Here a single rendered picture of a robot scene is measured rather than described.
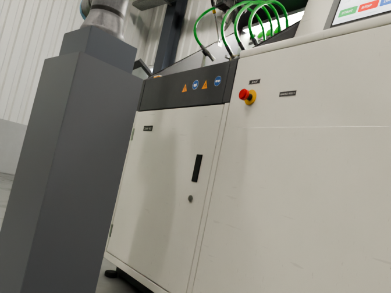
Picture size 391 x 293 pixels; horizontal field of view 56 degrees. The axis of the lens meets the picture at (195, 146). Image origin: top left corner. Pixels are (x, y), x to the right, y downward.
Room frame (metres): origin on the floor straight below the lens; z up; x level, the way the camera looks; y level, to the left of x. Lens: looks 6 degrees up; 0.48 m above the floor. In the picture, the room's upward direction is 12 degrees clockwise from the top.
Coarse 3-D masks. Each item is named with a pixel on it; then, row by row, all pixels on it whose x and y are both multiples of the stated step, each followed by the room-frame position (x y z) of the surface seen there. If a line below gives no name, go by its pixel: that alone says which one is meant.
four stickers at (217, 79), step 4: (216, 76) 1.32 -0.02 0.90; (220, 76) 1.30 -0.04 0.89; (196, 80) 1.42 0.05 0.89; (204, 80) 1.37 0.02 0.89; (208, 80) 1.35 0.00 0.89; (216, 80) 1.31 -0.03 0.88; (220, 80) 1.30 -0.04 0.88; (184, 84) 1.48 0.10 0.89; (188, 84) 1.46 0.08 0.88; (196, 84) 1.41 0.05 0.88; (204, 84) 1.37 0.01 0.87; (216, 84) 1.31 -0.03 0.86; (220, 84) 1.29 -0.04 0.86; (184, 88) 1.47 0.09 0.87; (192, 88) 1.43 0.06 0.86; (196, 88) 1.41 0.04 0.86; (204, 88) 1.36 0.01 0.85
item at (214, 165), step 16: (224, 112) 1.25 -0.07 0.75; (224, 128) 1.24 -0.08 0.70; (208, 192) 1.25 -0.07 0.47; (208, 208) 1.24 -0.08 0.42; (112, 256) 1.72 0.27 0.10; (112, 272) 1.75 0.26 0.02; (128, 272) 1.58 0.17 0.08; (192, 272) 1.25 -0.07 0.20; (144, 288) 1.59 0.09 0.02; (160, 288) 1.38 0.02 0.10; (192, 288) 1.24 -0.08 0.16
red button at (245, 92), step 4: (244, 88) 1.13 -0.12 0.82; (240, 92) 1.14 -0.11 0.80; (244, 92) 1.12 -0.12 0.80; (248, 92) 1.13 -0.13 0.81; (252, 92) 1.15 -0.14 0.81; (240, 96) 1.14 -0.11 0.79; (244, 96) 1.12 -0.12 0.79; (248, 96) 1.14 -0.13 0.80; (252, 96) 1.14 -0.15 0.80; (256, 96) 1.13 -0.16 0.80; (244, 100) 1.14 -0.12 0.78; (248, 100) 1.15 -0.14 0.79; (252, 100) 1.14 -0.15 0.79; (248, 104) 1.15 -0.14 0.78
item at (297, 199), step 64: (320, 0) 1.36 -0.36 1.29; (256, 64) 1.16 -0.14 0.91; (320, 64) 0.96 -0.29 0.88; (384, 64) 0.82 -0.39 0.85; (256, 128) 1.11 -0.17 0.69; (320, 128) 0.93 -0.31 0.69; (384, 128) 0.80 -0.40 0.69; (256, 192) 1.07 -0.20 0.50; (320, 192) 0.90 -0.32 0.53; (384, 192) 0.78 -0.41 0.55; (256, 256) 1.04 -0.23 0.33; (320, 256) 0.88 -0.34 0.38; (384, 256) 0.76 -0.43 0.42
